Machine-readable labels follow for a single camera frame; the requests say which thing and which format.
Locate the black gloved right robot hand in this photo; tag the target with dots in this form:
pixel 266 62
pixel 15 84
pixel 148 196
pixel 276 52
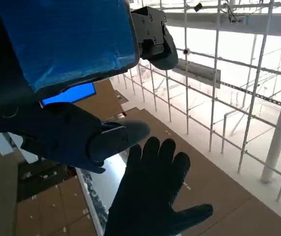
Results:
pixel 148 191

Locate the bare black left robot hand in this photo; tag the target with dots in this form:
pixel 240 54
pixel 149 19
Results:
pixel 64 37

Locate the blue lit monitor screen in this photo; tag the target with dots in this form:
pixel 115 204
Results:
pixel 76 94

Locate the white round pillar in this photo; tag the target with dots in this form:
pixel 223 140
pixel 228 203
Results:
pixel 280 127

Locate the white metal frame grid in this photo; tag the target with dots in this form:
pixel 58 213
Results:
pixel 186 98

